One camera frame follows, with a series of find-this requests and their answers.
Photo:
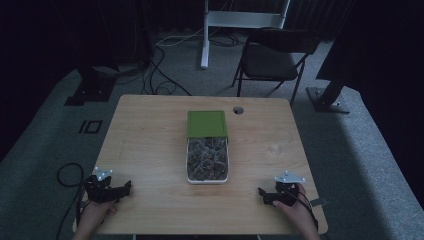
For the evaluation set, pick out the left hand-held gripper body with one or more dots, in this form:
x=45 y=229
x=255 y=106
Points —
x=98 y=188

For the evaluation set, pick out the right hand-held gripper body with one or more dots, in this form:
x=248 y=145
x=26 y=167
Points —
x=287 y=191

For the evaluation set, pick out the white drawer tray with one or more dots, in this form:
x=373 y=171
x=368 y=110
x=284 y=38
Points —
x=207 y=160

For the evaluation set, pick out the green box cover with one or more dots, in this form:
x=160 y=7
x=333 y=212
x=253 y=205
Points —
x=206 y=123

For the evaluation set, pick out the person's right hand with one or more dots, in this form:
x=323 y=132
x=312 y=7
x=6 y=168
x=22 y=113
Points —
x=298 y=208

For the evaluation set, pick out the person's left hand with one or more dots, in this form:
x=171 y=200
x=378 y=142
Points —
x=97 y=211

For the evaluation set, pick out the grey crumpled contents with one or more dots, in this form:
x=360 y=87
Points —
x=207 y=158

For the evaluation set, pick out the black stand base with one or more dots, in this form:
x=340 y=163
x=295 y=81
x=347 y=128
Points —
x=92 y=86
x=328 y=95

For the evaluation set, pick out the black folding chair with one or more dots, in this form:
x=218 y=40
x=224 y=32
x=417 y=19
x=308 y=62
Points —
x=272 y=59

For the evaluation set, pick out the white metal stand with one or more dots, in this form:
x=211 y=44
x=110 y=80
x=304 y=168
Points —
x=233 y=25

